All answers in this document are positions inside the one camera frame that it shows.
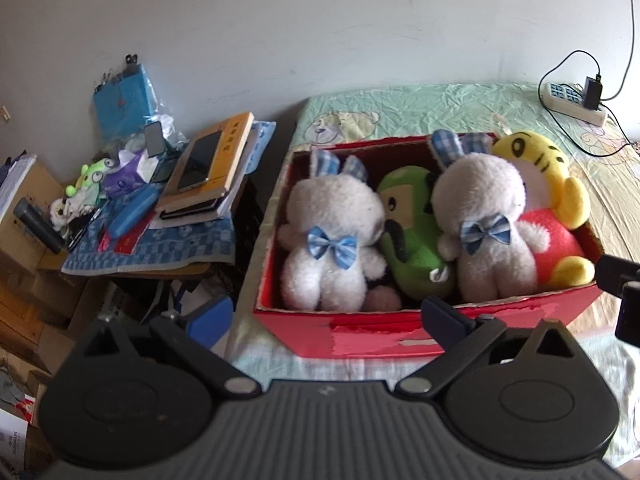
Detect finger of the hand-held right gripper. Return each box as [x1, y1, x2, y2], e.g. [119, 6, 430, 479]
[595, 254, 640, 348]

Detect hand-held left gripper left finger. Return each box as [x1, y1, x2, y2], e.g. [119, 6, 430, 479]
[75, 296, 261, 401]

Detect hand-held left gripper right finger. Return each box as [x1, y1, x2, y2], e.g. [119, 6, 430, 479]
[399, 296, 576, 401]

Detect red cardboard box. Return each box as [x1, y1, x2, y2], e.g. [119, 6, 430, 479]
[252, 132, 606, 361]

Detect pink bear plush toy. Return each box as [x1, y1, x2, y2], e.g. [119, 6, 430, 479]
[362, 282, 403, 312]

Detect green plush toy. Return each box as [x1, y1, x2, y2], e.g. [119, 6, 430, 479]
[376, 165, 456, 301]

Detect yellow tiger plush toy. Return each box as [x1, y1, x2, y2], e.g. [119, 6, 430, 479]
[492, 130, 597, 291]

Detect white bunny plush blue bow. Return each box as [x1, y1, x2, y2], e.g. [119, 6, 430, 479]
[430, 130, 551, 305]
[277, 149, 388, 311]

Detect blue patterned towel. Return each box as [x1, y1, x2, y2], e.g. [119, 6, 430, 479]
[61, 205, 236, 276]

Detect black notebook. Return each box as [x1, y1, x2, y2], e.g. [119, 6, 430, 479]
[159, 197, 233, 221]

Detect red booklet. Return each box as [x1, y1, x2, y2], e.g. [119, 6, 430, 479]
[114, 220, 151, 254]

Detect blue pencil case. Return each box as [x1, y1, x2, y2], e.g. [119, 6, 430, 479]
[107, 185, 160, 238]

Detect large smartphone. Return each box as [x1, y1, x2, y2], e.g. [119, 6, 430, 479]
[175, 130, 226, 193]

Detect purple tissue pack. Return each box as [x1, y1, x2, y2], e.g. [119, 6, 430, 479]
[100, 155, 156, 198]

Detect yellow book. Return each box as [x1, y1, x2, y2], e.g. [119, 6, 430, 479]
[157, 112, 256, 206]

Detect blue printed booklet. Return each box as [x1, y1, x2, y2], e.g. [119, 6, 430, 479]
[245, 120, 277, 181]

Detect small panda toy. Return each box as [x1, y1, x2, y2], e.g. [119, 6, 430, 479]
[50, 195, 83, 233]

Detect green frog toy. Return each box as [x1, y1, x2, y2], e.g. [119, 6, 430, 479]
[65, 157, 121, 198]

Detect white power strip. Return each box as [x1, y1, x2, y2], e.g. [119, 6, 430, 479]
[544, 81, 608, 127]

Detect black charger adapter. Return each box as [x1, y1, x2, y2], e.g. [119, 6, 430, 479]
[582, 74, 604, 111]

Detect small dark smartphone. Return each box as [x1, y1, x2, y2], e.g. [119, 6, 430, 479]
[144, 121, 167, 157]

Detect clear plastic bag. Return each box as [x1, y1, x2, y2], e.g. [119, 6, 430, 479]
[150, 105, 190, 152]

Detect black cylinder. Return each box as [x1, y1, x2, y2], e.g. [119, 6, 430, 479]
[14, 197, 66, 255]

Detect cartoon print bed sheet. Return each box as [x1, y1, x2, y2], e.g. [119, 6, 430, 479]
[227, 80, 640, 466]

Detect blue bag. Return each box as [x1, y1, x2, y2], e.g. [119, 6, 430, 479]
[92, 54, 158, 143]

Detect power strip cord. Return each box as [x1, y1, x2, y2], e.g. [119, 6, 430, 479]
[602, 0, 640, 103]

